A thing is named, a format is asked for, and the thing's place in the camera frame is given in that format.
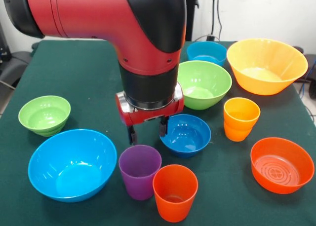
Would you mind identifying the large yellow bowl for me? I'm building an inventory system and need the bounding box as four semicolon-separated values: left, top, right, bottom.
226;38;309;96

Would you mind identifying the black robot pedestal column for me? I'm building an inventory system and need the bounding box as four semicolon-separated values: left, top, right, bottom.
185;0;199;41

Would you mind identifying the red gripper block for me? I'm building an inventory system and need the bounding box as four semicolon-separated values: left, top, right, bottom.
118;97;185;146

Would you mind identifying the red plastic bowl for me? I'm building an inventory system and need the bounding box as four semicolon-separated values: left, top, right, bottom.
250;137;315;195

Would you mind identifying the dark blue bowl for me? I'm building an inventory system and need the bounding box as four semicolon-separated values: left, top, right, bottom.
159;113;212;159

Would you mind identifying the dark grey pedestal leg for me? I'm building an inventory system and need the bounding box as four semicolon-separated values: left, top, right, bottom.
0;50;33;89

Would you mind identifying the small green ribbed bowl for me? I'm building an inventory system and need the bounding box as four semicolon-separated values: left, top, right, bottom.
18;95;72;137

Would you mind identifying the small light blue bowl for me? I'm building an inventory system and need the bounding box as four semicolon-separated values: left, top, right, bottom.
186;41;228;68

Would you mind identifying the large green bowl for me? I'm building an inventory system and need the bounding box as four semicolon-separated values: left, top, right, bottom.
176;60;233;111

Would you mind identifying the orange ribbed plastic cup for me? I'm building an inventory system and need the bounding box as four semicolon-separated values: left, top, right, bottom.
224;97;261;142

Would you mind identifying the black hanging cable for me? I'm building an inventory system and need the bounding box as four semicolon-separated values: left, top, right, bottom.
207;0;223;41

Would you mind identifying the dark green tablecloth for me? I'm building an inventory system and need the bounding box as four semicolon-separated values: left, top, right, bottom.
0;39;316;226

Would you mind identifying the purple plastic cup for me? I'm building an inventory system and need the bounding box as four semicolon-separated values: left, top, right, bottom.
118;144;162;201

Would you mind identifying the red plastic cup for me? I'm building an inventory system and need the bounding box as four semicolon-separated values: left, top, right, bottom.
152;164;199;223

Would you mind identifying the large light blue bowl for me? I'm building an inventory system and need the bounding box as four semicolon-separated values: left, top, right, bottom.
27;129;118;203

